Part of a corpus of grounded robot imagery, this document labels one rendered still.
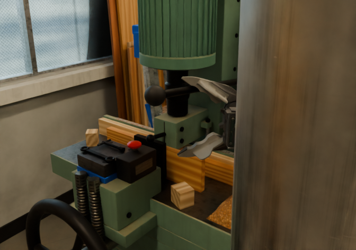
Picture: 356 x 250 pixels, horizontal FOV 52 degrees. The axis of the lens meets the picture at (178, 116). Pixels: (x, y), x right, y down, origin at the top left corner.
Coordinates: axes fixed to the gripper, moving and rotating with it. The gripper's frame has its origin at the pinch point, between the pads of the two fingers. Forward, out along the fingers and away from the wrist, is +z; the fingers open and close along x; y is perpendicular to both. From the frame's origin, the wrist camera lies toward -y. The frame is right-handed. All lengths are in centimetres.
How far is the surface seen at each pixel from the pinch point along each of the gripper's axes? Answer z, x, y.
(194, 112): -5.1, 5.1, -21.6
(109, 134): 17.9, 16.5, -35.2
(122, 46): 29, 5, -164
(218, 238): -8.5, 21.8, 6.7
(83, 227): 15.9, 17.5, 10.4
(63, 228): 58, 106, -122
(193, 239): -4.2, 24.9, 2.8
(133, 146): 8.7, 7.9, -4.2
